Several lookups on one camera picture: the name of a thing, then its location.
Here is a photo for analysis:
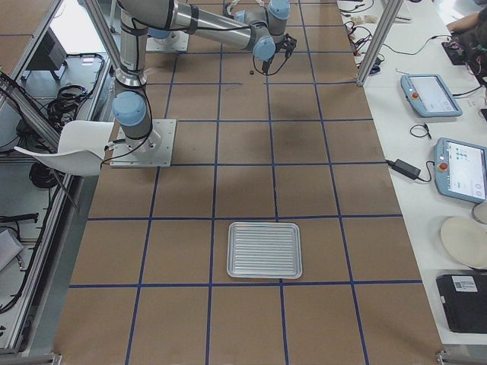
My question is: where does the blue teach pendant far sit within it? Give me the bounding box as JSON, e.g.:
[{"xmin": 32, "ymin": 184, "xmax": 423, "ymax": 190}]
[{"xmin": 400, "ymin": 74, "xmax": 463, "ymax": 118}]

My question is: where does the black box with label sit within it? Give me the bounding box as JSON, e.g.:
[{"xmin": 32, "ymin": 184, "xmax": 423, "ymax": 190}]
[{"xmin": 436, "ymin": 275, "xmax": 486, "ymax": 334}]

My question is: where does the ribbed metal tray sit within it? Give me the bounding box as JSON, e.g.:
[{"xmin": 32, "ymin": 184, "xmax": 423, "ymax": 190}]
[{"xmin": 227, "ymin": 222, "xmax": 303, "ymax": 280}]

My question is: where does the white plastic chair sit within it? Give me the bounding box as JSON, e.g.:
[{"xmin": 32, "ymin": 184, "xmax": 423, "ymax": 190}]
[{"xmin": 14, "ymin": 120, "xmax": 114, "ymax": 176}]

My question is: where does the aluminium frame post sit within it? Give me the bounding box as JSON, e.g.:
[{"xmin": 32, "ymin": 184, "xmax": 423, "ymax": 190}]
[{"xmin": 355, "ymin": 0, "xmax": 401, "ymax": 87}]

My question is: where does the beige plate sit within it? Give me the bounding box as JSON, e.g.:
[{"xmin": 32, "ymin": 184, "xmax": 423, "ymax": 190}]
[{"xmin": 440, "ymin": 217, "xmax": 486, "ymax": 270}]

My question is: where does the black power adapter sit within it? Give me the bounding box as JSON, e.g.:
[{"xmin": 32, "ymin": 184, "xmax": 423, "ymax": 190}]
[{"xmin": 386, "ymin": 159, "xmax": 421, "ymax": 180}]

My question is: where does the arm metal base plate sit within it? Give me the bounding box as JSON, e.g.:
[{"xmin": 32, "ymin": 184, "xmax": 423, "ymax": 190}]
[
  {"xmin": 110, "ymin": 119, "xmax": 177, "ymax": 168},
  {"xmin": 146, "ymin": 31, "xmax": 189, "ymax": 53}
]

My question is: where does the blue teach pendant near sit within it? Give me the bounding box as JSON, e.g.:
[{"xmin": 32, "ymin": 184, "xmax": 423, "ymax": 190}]
[{"xmin": 434, "ymin": 138, "xmax": 486, "ymax": 204}]

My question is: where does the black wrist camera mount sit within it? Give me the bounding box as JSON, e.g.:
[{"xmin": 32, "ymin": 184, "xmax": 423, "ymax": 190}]
[{"xmin": 282, "ymin": 33, "xmax": 297, "ymax": 59}]

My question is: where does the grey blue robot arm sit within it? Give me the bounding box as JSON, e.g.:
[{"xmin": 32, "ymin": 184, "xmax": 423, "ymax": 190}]
[{"xmin": 111, "ymin": 1, "xmax": 298, "ymax": 167}]

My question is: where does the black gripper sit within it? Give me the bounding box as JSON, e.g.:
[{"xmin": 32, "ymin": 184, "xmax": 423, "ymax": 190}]
[{"xmin": 261, "ymin": 41, "xmax": 284, "ymax": 75}]

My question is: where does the blue teach pendant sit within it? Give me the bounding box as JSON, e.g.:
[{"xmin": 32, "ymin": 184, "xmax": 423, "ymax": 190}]
[
  {"xmin": 400, "ymin": 74, "xmax": 463, "ymax": 118},
  {"xmin": 434, "ymin": 138, "xmax": 486, "ymax": 204}
]

